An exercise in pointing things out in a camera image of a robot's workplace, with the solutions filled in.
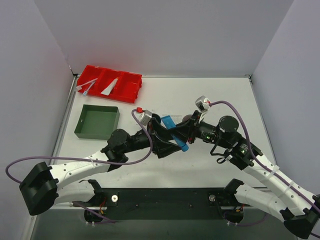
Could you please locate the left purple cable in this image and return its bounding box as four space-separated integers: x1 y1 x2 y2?
5 107 153 225

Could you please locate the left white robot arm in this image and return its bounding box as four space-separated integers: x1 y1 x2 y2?
19 115 189 216

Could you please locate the aluminium frame rail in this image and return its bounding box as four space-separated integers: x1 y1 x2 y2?
29 187 300 211

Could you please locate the clear textured holder box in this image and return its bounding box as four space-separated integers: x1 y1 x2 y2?
170 114 183 125

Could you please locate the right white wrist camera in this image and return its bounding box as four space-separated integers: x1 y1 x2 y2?
195 95 211 113

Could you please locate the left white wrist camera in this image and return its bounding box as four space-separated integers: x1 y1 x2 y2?
138 110 153 126

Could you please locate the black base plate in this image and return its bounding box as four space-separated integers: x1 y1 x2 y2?
80 187 241 221

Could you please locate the green metal tray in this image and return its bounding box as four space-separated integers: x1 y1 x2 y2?
74 104 120 140

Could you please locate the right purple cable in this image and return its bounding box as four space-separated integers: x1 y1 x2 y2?
209 100 320 238

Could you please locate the pink white toothbrush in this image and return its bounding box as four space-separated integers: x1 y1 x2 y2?
76 78 97 91

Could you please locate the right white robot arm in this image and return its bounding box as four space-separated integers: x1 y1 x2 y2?
173 111 320 239

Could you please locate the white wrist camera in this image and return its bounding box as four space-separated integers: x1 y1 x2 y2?
138 110 153 126
195 95 211 113

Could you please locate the white toothpaste tube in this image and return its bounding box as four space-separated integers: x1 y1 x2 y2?
101 77 119 96

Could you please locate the purple ceramic mug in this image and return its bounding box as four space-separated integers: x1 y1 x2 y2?
182 114 192 122

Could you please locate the red divided plastic bin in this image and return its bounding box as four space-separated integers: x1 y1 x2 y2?
76 65 143 104

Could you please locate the blue toothpaste tube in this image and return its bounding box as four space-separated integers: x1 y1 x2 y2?
161 114 190 153

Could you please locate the purple cable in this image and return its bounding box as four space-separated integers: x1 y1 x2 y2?
5 107 153 225
209 100 320 238

